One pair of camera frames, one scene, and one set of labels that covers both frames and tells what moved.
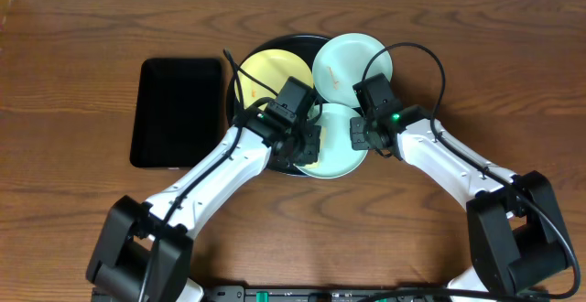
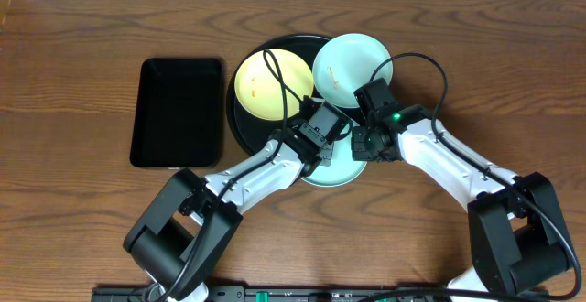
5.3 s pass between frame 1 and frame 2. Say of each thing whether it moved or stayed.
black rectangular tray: stayed
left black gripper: moved
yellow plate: stayed
